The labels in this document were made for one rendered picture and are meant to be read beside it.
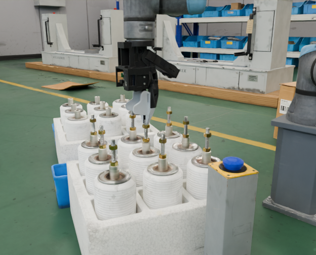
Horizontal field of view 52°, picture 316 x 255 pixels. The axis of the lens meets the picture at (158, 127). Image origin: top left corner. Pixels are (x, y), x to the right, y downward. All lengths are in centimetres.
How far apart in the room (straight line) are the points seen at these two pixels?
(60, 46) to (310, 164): 443
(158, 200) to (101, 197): 13
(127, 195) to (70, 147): 52
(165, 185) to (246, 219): 19
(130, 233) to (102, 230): 7
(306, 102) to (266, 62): 174
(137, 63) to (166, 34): 268
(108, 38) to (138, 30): 322
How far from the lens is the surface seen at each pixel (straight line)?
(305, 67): 104
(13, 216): 116
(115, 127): 124
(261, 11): 278
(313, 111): 104
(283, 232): 106
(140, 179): 86
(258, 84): 273
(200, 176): 79
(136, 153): 86
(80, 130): 121
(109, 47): 400
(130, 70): 76
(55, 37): 516
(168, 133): 101
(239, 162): 63
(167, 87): 318
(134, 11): 77
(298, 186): 110
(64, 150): 120
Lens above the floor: 57
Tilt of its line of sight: 17 degrees down
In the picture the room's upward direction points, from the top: straight up
